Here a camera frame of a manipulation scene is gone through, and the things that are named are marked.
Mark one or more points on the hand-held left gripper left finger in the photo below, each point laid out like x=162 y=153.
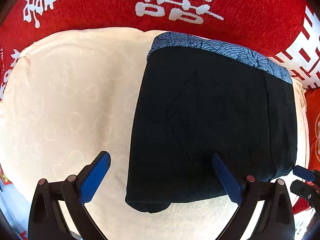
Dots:
x=96 y=175

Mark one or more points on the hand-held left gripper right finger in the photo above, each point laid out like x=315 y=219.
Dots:
x=227 y=180

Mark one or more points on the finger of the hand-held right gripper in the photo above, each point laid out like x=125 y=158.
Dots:
x=303 y=188
x=303 y=173

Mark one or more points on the black pants with blue waistband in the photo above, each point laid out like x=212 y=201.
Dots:
x=212 y=117

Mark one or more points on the orange red printed cloth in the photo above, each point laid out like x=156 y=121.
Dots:
x=313 y=130

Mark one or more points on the cream towel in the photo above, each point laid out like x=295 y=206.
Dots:
x=62 y=105

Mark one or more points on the light blue printed sheet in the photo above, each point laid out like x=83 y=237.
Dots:
x=15 y=210

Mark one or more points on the red printed blanket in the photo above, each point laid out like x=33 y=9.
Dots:
x=100 y=5

